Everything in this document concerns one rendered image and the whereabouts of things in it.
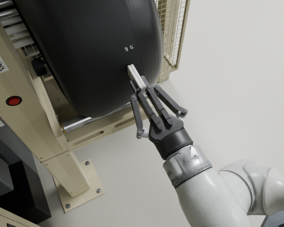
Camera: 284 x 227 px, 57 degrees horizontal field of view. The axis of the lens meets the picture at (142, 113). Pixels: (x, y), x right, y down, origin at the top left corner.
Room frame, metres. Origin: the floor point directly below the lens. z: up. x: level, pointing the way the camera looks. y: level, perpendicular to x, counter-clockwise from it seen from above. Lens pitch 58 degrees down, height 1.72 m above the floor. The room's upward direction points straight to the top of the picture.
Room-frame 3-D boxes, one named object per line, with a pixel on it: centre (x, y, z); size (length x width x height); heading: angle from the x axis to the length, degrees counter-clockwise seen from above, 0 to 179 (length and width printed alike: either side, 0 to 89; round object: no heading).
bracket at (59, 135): (0.56, 0.36, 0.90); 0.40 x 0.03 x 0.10; 27
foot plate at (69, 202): (0.51, 0.42, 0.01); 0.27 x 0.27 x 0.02; 27
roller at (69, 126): (0.52, 0.13, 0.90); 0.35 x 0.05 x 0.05; 117
